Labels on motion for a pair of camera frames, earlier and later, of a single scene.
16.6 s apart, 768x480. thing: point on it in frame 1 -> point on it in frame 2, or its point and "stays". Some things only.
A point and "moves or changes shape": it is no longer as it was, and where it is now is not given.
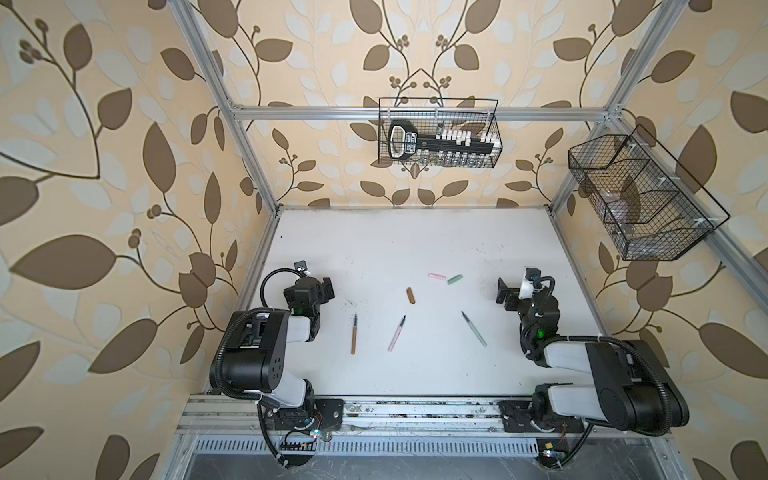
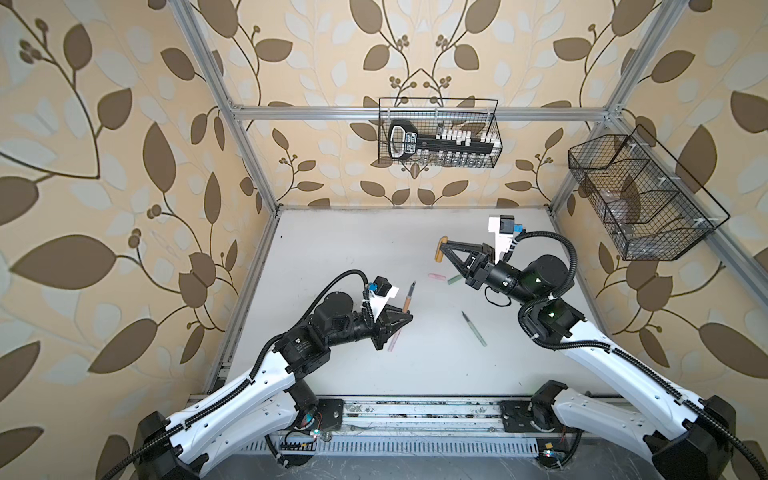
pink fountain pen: [396, 334] stays
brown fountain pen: [354, 336] moves or changes shape
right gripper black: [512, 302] -> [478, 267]
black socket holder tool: [446, 148] stays
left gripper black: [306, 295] -> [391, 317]
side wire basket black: [651, 207] stays
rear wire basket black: [439, 132] stays
